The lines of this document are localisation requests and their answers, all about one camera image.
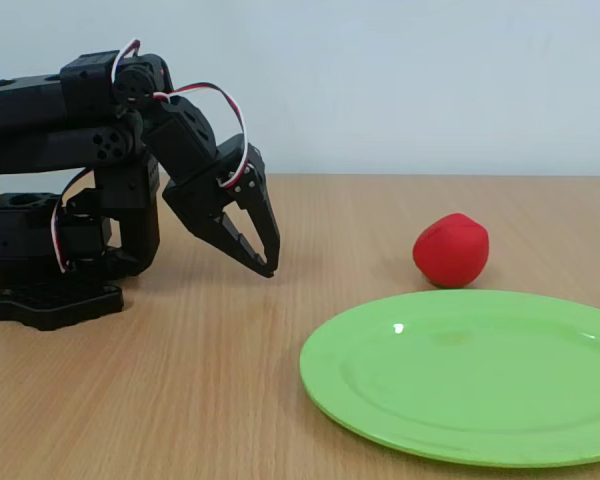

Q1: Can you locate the red toy strawberry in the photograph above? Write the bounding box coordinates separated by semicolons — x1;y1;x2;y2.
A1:
412;212;491;289

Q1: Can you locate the white red wrist servo cable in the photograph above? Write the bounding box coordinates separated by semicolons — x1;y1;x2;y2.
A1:
153;81;250;190

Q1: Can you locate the white red elbow servo cable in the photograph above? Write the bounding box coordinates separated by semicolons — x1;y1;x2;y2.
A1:
110;38;142;96

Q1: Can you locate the green plastic plate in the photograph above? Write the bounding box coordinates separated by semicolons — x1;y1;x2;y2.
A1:
298;288;600;469

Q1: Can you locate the white red base servo cable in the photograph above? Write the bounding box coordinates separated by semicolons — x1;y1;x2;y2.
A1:
51;166;95;274

